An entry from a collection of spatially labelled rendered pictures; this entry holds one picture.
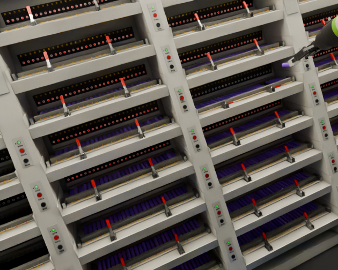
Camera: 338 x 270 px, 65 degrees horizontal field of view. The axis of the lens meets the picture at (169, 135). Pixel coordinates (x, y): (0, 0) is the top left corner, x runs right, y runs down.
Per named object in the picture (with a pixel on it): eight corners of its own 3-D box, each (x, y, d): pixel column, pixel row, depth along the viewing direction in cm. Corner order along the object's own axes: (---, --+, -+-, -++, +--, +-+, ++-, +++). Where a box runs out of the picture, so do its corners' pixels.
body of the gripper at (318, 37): (335, 24, 102) (317, 37, 111) (317, 30, 100) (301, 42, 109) (343, 42, 101) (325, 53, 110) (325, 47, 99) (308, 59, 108)
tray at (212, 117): (303, 90, 139) (303, 72, 135) (200, 128, 125) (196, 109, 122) (277, 84, 157) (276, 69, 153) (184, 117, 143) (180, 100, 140)
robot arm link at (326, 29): (339, 44, 93) (359, 38, 95) (325, 15, 94) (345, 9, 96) (326, 52, 99) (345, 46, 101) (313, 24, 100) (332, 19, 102)
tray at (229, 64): (293, 55, 137) (292, 27, 132) (188, 89, 124) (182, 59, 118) (267, 53, 155) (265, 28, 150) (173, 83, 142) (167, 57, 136)
